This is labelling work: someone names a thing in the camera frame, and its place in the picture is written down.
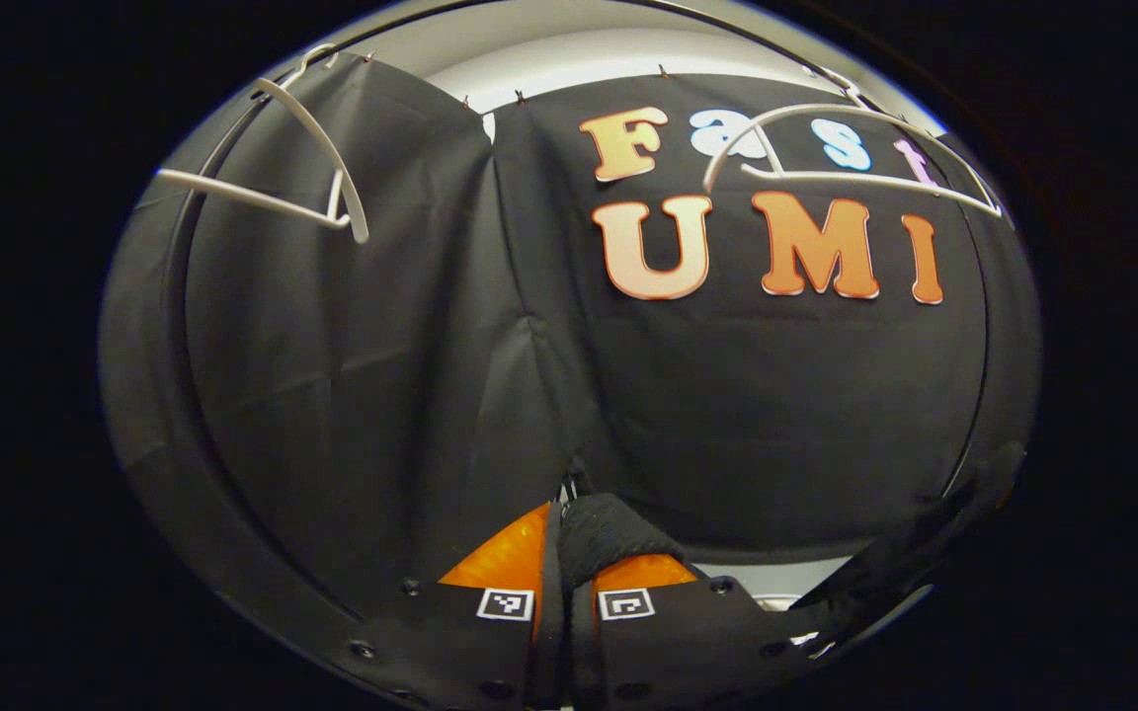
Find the black backdrop cloth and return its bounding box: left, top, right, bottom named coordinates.
left=100, top=49, right=1042, bottom=633

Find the black ribbed jacket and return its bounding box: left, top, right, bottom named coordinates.
left=557, top=449, right=1029, bottom=643

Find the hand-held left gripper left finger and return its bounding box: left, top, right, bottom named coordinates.
left=337, top=499, right=565, bottom=711

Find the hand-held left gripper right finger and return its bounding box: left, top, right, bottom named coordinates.
left=569, top=553, right=827, bottom=711

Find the white clothes hanger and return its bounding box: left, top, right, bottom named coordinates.
left=702, top=64, right=1005, bottom=220
left=154, top=44, right=372, bottom=245

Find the black clothes rack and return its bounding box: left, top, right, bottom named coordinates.
left=162, top=0, right=995, bottom=628

